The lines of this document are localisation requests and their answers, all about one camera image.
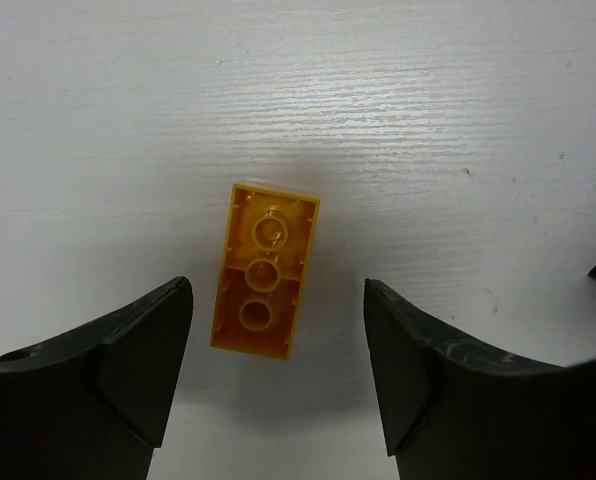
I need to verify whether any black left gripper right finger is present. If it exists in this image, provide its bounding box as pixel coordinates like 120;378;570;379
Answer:
363;280;596;479

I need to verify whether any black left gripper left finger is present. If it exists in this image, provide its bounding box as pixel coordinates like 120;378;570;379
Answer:
0;277;193;479

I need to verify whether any yellow 2x4 lego brick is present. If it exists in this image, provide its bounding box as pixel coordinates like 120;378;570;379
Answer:
210;184;320;360

